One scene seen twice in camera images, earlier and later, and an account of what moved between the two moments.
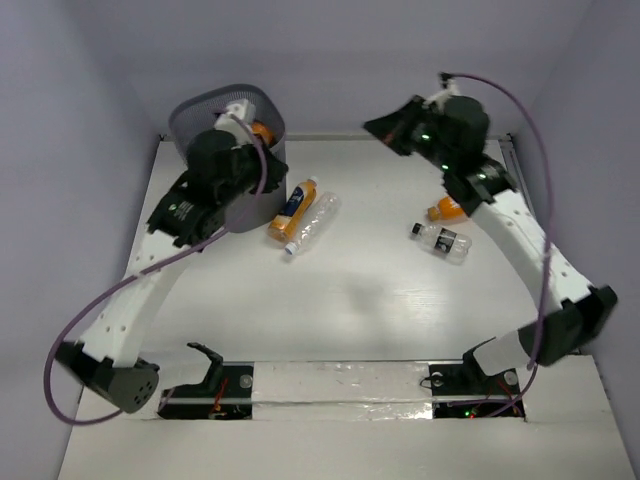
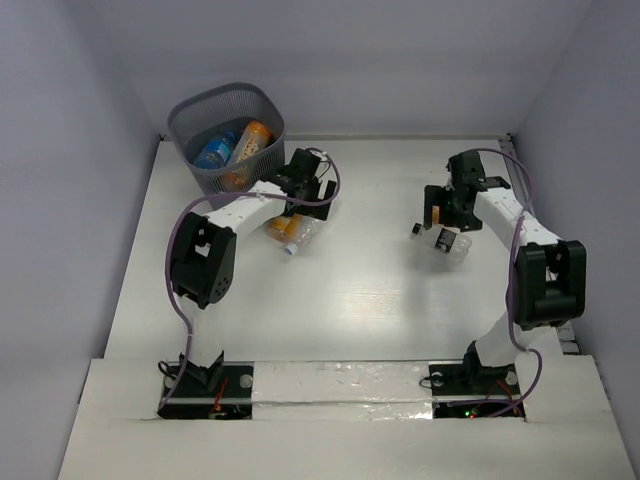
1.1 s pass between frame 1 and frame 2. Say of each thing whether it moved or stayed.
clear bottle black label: stayed
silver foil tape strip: stayed
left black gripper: moved
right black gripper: moved
